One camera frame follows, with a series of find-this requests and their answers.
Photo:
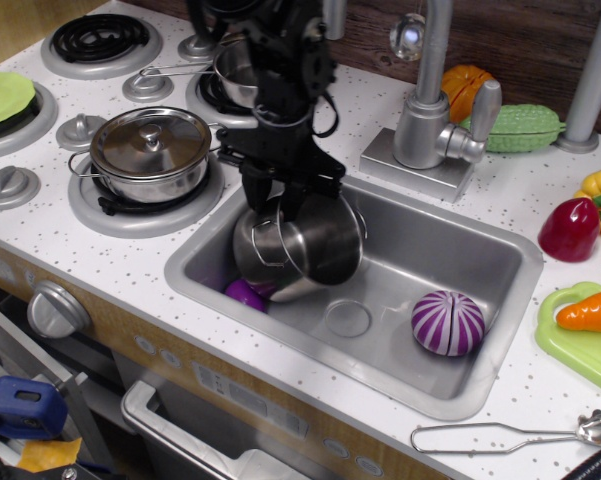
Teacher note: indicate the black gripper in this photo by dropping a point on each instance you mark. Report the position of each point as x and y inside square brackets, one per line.
[286, 153]

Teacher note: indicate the tall steel pot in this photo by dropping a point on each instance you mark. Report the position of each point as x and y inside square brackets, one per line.
[283, 260]

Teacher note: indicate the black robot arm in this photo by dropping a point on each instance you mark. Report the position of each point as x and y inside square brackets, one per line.
[290, 57]

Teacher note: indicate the steel pot with lid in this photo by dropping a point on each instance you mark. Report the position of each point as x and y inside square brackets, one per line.
[150, 155]

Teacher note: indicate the grey sink basin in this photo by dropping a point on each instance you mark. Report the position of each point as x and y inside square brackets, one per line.
[362, 328]

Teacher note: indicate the burner under lidded pot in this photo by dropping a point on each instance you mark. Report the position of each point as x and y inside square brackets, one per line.
[152, 220]

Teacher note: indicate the purple toy eggplant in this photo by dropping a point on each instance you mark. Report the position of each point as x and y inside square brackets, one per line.
[242, 292]

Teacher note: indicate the burner under saucepan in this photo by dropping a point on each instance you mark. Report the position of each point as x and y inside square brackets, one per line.
[206, 96]

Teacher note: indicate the grey toy faucet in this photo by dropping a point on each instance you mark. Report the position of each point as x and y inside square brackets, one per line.
[427, 152]

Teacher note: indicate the grey stove knob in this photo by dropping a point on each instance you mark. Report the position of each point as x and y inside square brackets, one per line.
[17, 186]
[149, 85]
[197, 49]
[76, 134]

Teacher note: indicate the orange toy pumpkin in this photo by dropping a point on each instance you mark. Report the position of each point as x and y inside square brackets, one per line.
[461, 84]

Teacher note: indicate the purple striped toy onion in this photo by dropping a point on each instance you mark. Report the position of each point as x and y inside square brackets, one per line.
[448, 323]

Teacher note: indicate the black coil burner back left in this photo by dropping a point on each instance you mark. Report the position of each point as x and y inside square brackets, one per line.
[101, 46]

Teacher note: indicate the grey oven dial knob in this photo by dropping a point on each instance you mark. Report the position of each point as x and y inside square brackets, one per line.
[53, 312]

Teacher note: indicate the green toy bitter gourd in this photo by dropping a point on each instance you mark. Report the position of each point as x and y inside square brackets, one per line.
[524, 128]

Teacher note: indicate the burner under green plate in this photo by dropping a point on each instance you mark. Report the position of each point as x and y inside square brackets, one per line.
[37, 128]

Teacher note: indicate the green toy plate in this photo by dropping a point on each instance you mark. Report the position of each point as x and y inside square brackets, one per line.
[16, 93]

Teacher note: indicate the red toy pepper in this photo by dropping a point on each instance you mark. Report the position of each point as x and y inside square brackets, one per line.
[570, 232]

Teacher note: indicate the blue clamp tool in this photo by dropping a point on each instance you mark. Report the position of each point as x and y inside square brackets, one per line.
[30, 410]

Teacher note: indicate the orange toy carrot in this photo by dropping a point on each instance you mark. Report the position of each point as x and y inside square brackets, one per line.
[584, 315]

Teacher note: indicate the yellow cloth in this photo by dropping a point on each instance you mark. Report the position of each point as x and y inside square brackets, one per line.
[42, 455]

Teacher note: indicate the green cutting board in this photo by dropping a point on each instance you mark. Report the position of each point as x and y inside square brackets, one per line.
[578, 350]

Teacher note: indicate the steel saucepan with handle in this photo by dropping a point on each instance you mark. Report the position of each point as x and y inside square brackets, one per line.
[231, 65]

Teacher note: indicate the grey post back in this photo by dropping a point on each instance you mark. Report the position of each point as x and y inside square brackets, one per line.
[334, 16]

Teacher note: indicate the grey post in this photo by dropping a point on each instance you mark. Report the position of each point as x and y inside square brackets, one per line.
[579, 135]
[334, 16]

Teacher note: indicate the grey oven door handle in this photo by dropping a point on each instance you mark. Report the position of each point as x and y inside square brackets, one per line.
[197, 439]

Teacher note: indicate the grey post right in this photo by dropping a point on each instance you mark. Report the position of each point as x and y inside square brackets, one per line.
[579, 135]

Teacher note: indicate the steel wire-handled spoon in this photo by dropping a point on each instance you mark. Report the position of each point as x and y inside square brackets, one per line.
[496, 438]

